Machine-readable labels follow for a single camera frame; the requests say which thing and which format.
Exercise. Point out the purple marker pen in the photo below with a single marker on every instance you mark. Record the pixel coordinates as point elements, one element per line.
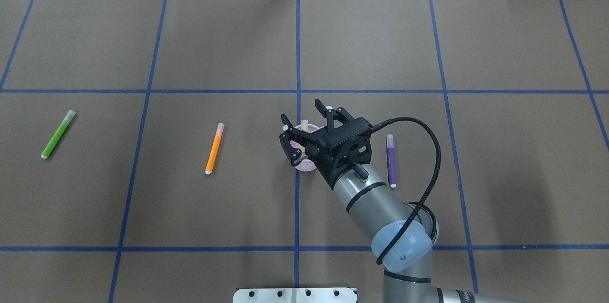
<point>391,161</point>

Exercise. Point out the orange marker pen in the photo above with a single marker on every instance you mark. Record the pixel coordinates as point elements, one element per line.
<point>210,165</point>

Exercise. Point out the green marker pen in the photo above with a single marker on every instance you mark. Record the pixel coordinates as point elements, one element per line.
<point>53,142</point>

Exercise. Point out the yellow marker pen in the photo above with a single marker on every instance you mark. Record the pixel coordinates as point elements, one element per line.
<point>304,128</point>

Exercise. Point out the pink mesh pen holder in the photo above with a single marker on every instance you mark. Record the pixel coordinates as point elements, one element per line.
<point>305,165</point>

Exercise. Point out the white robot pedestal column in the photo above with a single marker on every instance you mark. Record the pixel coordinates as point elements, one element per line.
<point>296,295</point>

